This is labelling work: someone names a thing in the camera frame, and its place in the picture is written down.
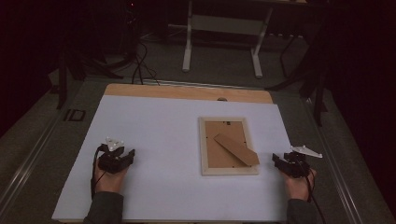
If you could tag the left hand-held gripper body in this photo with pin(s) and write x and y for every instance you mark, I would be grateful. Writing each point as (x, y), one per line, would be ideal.
(111, 161)

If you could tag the black metal stand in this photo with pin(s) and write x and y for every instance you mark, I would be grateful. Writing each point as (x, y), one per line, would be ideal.
(62, 77)
(318, 93)

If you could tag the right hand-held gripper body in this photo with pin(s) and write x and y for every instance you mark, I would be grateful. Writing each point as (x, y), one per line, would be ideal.
(295, 166)

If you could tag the black floor socket plate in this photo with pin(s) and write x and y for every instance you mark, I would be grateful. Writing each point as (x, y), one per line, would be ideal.
(74, 115)

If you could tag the white metal desk frame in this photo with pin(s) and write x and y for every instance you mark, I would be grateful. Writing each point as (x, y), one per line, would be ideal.
(224, 25)

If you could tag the wooden photo frame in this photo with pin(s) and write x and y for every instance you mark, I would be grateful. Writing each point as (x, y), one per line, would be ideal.
(218, 146)

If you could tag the person's right hand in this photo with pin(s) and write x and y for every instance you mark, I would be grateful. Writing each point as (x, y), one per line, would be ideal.
(298, 188)

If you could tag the metal floor rail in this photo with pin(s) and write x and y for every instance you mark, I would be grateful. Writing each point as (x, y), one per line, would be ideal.
(337, 174)
(25, 174)

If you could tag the person's left hand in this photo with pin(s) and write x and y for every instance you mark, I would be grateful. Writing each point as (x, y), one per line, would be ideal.
(107, 183)

